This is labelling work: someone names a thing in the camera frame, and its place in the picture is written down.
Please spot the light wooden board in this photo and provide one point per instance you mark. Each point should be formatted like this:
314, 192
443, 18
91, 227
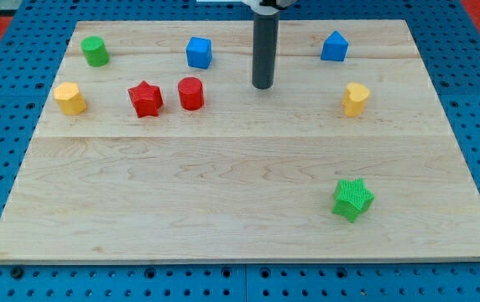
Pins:
250, 176

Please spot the yellow hexagon block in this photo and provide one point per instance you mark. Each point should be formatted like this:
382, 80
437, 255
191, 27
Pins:
69, 98

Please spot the blue cube block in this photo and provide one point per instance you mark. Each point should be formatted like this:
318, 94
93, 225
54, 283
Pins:
199, 53

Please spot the red cylinder block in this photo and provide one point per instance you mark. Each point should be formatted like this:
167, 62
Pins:
191, 94

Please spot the red star block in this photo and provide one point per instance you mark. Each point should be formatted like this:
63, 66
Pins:
146, 99

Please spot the green cylinder block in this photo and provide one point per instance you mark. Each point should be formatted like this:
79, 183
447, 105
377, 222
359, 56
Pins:
95, 51

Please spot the green star block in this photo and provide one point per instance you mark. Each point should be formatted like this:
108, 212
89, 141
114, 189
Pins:
352, 199

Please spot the blue pentagon block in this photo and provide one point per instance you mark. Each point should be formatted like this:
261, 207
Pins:
334, 47

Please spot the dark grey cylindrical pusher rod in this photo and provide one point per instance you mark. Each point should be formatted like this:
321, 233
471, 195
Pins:
265, 37

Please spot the yellow heart block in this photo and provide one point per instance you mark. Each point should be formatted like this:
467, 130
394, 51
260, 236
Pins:
355, 99

